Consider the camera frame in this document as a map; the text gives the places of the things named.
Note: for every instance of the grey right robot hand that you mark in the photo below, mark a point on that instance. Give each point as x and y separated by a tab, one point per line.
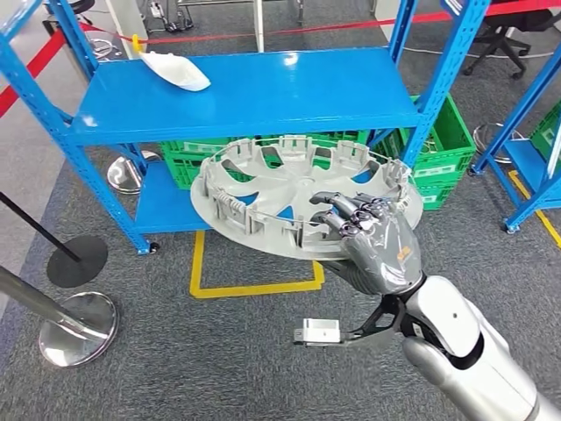
385	255

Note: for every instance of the silver plastic wheel hubcap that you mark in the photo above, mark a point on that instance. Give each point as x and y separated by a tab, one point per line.
285	186

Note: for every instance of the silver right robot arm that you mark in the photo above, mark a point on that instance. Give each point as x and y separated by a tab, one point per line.
464	343

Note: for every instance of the blue metal shelf rack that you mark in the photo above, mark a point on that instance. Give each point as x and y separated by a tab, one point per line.
245	93
517	162

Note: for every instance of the green plastic crate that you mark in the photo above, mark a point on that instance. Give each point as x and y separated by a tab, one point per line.
545	136
329	138
184	168
442	151

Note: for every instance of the chrome stanchion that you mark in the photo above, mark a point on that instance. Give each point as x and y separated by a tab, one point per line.
124	174
486	139
78	331

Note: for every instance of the yellow floor tape outline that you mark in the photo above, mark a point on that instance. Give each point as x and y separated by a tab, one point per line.
254	289

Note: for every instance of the red barrier belt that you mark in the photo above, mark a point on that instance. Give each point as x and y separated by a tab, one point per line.
307	29
30	72

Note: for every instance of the black office chair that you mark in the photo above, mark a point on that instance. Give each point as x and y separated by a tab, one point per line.
499	32

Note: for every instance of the white plastic mirror cover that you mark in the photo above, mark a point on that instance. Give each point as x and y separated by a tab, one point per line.
175	69

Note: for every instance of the yellow hook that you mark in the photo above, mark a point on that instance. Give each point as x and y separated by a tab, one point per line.
136	43

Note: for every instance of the white power strip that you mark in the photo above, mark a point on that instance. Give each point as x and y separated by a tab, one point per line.
155	9

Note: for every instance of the black camera bracket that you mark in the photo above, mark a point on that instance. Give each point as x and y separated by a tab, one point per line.
377	325

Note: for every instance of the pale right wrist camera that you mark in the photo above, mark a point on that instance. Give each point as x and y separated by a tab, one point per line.
320	332

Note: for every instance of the steel table frame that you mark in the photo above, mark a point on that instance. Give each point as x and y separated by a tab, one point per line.
219	2

